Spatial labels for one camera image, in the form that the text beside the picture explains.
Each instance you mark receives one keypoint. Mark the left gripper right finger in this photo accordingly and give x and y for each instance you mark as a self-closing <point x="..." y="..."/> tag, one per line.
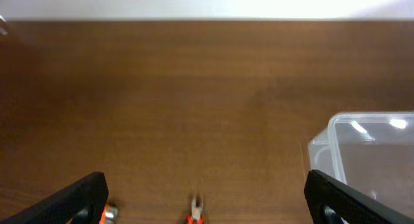
<point x="331" y="201"/>

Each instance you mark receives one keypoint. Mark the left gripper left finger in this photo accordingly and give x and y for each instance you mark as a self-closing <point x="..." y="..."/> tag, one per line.
<point x="83" y="201"/>

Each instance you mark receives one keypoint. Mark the clear plastic container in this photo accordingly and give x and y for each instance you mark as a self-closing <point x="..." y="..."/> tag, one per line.
<point x="371" y="152"/>

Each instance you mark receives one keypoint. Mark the orange socket bit holder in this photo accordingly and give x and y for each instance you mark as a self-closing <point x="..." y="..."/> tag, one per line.
<point x="109" y="215"/>

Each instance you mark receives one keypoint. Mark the red handled cutting pliers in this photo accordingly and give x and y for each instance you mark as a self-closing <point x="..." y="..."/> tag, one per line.
<point x="195" y="216"/>

